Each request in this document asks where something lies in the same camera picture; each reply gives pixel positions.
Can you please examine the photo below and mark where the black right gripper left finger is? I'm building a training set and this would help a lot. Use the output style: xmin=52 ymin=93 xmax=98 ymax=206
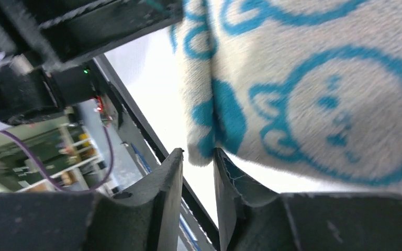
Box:
xmin=0 ymin=149 xmax=183 ymax=250

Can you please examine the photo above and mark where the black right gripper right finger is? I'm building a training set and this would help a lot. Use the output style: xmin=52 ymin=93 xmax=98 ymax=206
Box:
xmin=214 ymin=148 xmax=402 ymax=251

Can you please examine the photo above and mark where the teal rabbit pattern towel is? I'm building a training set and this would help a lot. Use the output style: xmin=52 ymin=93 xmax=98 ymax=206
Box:
xmin=170 ymin=1 xmax=402 ymax=194

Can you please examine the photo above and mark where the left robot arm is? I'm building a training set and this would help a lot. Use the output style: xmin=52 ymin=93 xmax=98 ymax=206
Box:
xmin=0 ymin=1 xmax=183 ymax=126

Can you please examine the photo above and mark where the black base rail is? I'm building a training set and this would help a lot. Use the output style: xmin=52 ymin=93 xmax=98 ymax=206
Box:
xmin=92 ymin=55 xmax=220 ymax=250

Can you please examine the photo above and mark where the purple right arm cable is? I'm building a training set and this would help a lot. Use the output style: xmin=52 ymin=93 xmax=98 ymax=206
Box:
xmin=0 ymin=123 xmax=115 ymax=193

